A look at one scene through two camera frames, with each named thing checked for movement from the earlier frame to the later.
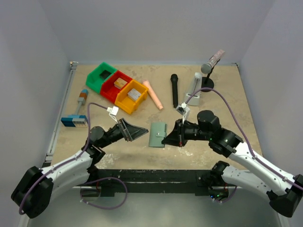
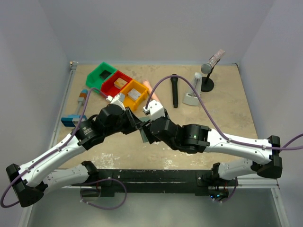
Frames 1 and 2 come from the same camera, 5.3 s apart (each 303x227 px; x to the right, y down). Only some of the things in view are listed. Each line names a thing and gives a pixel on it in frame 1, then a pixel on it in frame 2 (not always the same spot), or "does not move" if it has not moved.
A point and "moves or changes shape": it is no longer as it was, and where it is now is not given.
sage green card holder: [158, 132] moves or changes shape
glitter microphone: [206, 68] does not move
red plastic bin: [108, 89] does not move
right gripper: [177, 136] → [151, 136]
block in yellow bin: [134, 94] does not move
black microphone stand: [207, 82] does not move
